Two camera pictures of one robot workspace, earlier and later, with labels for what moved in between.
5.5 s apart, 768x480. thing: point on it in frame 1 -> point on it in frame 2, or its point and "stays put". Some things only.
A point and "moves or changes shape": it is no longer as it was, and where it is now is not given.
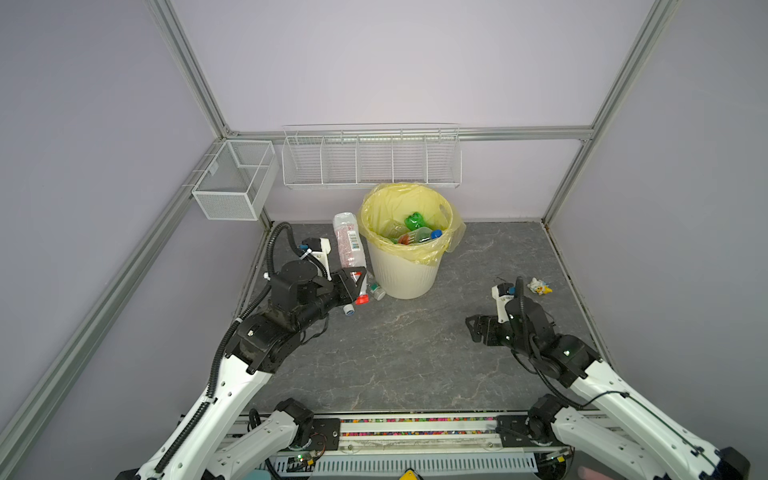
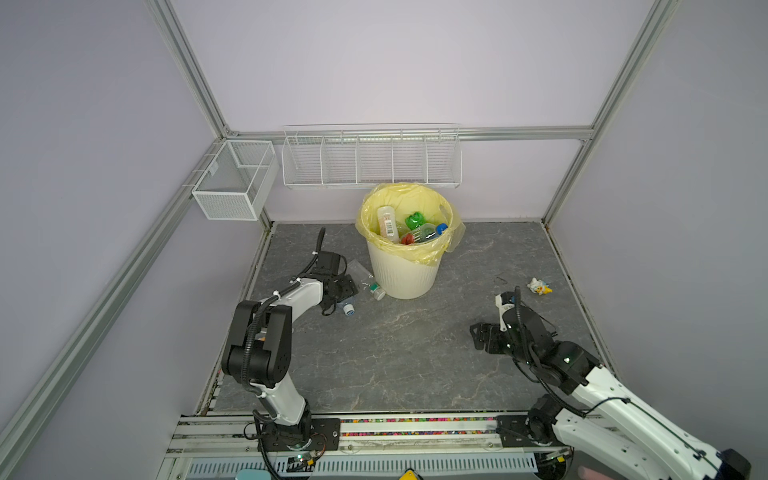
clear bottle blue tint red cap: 418,235 stays put
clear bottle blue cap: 425,234 moves or changes shape
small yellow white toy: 539,287 stays put
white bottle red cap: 350,245 -> 387,220
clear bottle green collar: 374,287 stays put
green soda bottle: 414,221 stays put
